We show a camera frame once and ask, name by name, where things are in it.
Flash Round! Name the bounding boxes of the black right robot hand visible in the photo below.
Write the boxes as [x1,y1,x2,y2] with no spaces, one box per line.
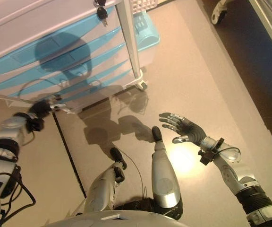
[158,112,207,148]

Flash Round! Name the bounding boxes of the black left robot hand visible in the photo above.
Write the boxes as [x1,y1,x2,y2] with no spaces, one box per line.
[29,94,77,117]

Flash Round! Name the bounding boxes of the silver right robot leg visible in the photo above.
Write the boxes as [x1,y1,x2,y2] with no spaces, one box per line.
[151,126,184,220]

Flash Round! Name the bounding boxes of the silver robot leg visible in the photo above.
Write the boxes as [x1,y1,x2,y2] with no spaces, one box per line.
[83,147,128,213]
[151,126,184,220]

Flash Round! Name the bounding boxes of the grey cart caster wheel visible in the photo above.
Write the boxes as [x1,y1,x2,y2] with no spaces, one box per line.
[137,79,149,91]

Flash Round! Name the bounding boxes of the white medical cart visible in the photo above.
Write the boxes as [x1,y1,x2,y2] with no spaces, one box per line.
[0,0,159,114]

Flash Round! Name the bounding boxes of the silver left robot leg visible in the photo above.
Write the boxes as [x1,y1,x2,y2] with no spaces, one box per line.
[83,147,128,213]

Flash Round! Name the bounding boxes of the blue lidded waste bin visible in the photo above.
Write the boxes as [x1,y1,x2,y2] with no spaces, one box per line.
[133,13,162,66]

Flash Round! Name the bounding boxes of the black cart keys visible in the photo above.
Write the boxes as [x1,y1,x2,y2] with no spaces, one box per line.
[93,0,109,26]

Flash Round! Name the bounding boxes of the grey robot torso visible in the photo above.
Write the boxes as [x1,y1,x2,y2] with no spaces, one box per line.
[42,208,181,227]

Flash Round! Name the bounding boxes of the white bed caster wheel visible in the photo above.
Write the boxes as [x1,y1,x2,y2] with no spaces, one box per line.
[211,3,230,25]

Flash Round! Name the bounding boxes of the white hospital bed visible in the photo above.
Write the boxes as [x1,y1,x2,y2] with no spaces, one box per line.
[210,0,272,62]

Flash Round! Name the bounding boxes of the white lattice basket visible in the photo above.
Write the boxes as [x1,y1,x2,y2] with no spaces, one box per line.
[128,0,159,13]

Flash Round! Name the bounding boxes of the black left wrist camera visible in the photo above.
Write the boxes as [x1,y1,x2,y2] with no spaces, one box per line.
[25,113,45,132]

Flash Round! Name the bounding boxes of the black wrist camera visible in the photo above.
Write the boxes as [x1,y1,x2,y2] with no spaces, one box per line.
[198,138,224,166]
[25,113,45,132]

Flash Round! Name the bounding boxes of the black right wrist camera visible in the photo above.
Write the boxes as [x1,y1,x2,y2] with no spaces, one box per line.
[198,138,224,166]

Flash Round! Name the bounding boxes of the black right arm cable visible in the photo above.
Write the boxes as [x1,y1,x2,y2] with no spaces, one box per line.
[211,138,242,157]

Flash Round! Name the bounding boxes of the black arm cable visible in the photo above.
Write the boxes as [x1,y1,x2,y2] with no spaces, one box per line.
[0,132,37,221]
[211,138,242,157]

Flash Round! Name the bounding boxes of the thin grey leg cable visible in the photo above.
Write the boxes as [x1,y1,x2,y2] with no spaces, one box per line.
[120,151,149,202]

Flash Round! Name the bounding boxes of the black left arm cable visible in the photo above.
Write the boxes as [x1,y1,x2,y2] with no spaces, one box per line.
[0,132,37,221]

